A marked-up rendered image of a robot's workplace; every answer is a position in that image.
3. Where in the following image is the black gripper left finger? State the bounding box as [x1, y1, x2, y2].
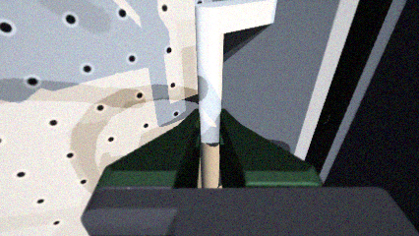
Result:
[94, 109, 201, 190]

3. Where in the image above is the dark grey box-shaped imager with drawer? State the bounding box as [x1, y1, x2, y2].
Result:
[195, 0, 419, 232]

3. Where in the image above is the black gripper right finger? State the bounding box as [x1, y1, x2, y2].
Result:
[219, 108, 325, 188]

